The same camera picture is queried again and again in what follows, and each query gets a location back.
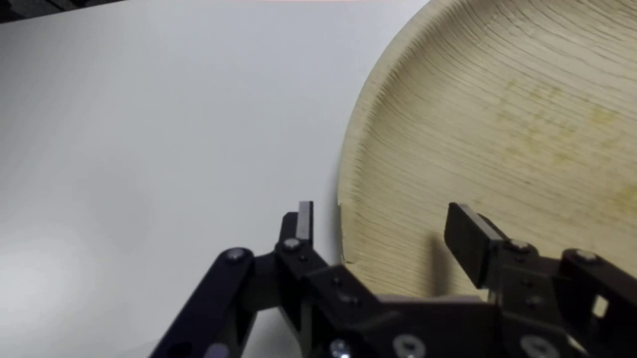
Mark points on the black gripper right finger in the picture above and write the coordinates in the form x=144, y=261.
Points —
x=478, y=245

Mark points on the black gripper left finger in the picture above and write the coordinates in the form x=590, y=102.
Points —
x=225, y=291

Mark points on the round pale wooden plate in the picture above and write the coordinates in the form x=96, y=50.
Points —
x=498, y=132

